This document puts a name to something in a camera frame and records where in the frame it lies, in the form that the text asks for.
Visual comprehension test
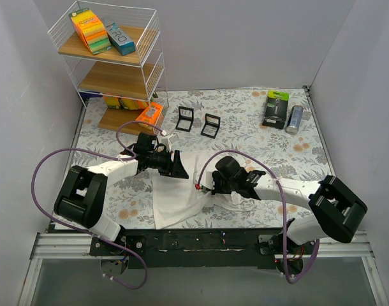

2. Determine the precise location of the green black razor package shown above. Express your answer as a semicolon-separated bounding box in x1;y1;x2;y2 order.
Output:
262;90;290;129

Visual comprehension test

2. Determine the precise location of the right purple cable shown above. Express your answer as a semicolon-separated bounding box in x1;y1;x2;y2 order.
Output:
194;149;321;284

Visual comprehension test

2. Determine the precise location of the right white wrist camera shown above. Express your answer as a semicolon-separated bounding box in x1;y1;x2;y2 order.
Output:
193;170;214;193

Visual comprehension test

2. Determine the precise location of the white garment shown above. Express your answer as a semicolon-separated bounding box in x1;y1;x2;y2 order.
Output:
152;151;256;230

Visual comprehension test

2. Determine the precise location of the floral table mat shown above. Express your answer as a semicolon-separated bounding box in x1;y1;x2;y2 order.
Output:
53;87;348;230

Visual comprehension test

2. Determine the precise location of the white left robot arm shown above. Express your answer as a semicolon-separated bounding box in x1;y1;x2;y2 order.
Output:
54;133;189;255

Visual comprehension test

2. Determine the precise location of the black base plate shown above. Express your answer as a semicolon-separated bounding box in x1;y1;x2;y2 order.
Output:
89;228;282;269

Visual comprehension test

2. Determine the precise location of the teal grey carton box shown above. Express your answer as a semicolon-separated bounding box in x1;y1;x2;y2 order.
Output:
101;16;135;56

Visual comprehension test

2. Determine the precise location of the blue silver can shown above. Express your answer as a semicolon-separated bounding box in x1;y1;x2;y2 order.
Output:
286;105;304;135

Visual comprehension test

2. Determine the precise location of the orange small package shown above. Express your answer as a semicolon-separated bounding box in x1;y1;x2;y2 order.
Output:
136;102;163;129

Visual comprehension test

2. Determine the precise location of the right black display box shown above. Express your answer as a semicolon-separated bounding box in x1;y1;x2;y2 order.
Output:
201;113;221;139

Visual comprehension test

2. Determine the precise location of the left black display box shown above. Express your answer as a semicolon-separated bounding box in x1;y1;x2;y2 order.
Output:
175;106;194;132

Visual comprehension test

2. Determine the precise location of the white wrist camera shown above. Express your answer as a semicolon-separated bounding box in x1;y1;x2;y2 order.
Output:
193;170;214;193
159;133;179;151

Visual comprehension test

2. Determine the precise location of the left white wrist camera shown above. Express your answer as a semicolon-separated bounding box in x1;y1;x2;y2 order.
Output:
159;133;179;151

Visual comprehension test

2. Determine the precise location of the aluminium frame rail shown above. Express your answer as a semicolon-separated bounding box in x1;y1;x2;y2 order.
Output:
18;231;389;305

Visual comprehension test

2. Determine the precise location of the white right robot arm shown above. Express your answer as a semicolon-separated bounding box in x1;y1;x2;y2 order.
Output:
203;156;367;254

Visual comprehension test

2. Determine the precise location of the white wire wooden shelf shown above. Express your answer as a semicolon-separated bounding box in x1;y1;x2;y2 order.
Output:
48;1;169;135

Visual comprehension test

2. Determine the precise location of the orange sponge pack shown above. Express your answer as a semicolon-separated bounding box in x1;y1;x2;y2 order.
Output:
69;8;112;55

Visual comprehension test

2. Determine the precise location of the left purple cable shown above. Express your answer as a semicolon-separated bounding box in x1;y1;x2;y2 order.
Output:
31;120;170;290

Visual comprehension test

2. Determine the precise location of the yellow sponge pack lower shelf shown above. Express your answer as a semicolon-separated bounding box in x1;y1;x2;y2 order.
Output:
103;96;149;110

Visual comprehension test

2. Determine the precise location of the purple cable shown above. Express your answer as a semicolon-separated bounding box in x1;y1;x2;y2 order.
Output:
194;149;321;284
31;120;170;290

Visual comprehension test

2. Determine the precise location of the black display box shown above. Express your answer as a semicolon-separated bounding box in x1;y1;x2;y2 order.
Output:
201;113;221;139
175;106;194;132

